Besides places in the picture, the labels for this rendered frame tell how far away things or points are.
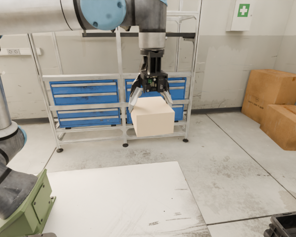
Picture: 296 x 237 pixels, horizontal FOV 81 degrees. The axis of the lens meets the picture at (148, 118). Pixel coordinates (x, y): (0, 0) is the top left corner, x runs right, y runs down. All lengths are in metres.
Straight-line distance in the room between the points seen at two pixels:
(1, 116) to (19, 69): 2.48
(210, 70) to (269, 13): 1.17
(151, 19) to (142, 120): 0.27
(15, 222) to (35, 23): 0.57
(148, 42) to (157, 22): 0.05
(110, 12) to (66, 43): 2.57
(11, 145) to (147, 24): 0.63
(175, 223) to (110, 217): 0.25
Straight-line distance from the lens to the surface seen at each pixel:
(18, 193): 0.74
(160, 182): 0.88
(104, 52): 2.84
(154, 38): 0.50
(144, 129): 0.54
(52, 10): 0.41
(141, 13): 0.51
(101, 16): 0.37
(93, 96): 2.09
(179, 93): 2.17
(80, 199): 0.86
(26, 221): 0.73
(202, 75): 3.17
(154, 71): 0.51
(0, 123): 0.77
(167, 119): 0.55
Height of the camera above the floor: 1.33
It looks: 26 degrees down
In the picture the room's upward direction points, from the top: straight up
